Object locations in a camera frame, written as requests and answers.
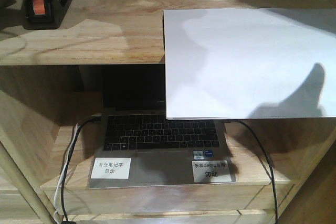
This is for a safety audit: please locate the grey laptop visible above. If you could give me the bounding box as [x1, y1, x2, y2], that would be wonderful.
[89, 64, 236, 189]

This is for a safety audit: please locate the white cable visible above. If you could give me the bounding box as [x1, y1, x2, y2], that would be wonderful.
[54, 122, 79, 224]

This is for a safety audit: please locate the wooden shelf unit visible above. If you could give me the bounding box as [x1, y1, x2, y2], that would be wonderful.
[1, 0, 335, 223]

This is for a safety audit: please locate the white label right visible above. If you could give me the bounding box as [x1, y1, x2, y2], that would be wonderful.
[192, 161, 234, 183]

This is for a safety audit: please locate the black cable left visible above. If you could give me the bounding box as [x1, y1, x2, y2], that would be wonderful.
[60, 117, 101, 224]

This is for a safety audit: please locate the black cable right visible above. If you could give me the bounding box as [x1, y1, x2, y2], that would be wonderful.
[227, 119, 279, 224]

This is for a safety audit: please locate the white label left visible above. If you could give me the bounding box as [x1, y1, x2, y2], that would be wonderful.
[90, 157, 131, 179]

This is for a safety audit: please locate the black stapler orange label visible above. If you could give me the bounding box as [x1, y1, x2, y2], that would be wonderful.
[22, 0, 72, 30]

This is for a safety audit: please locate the white paper stack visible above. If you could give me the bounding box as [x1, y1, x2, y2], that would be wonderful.
[163, 8, 335, 120]

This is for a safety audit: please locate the white label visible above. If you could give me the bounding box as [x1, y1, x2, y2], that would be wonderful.
[90, 157, 131, 179]
[192, 161, 234, 183]

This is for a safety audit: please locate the black cable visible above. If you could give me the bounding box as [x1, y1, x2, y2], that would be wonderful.
[227, 119, 279, 224]
[60, 117, 101, 224]

